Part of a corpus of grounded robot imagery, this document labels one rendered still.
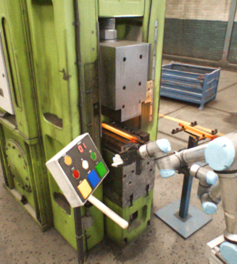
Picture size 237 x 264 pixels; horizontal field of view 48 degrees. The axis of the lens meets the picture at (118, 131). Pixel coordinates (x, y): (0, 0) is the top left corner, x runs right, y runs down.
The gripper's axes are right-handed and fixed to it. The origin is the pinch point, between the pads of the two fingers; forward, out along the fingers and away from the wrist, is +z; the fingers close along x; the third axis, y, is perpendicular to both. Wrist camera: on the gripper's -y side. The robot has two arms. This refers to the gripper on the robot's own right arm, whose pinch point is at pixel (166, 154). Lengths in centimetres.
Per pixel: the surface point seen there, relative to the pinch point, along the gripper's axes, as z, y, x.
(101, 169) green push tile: 14.3, -1.2, -44.2
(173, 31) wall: 535, -3, 735
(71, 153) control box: 18, -18, -62
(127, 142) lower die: 31.1, 1.0, -6.0
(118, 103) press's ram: 30.7, -31.2, -14.8
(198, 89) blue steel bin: 175, 61, 338
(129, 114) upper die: 30.7, -20.5, -4.4
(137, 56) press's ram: 31, -59, 2
